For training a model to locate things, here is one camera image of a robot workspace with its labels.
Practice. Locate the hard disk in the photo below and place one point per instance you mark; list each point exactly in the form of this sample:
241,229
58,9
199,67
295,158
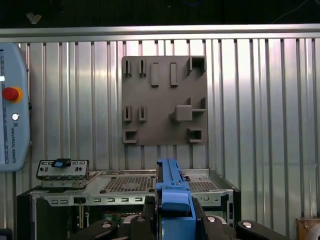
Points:
175,200

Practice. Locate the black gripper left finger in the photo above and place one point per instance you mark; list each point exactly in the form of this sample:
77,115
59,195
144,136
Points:
140,227

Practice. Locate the pale blue teach pendant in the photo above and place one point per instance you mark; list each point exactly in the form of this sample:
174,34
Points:
15,137

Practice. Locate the black open PC case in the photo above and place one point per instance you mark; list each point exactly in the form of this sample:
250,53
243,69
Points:
26,220

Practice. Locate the metal expansion card retainer bracket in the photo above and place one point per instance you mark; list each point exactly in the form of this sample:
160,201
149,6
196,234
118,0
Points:
45,170

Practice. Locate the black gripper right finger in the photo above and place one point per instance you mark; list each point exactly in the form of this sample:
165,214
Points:
212,230

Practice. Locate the crumpled paper scrap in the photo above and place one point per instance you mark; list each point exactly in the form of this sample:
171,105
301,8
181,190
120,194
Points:
33,18

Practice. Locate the grey parts rack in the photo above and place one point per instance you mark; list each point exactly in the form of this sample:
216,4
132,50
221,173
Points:
162,100

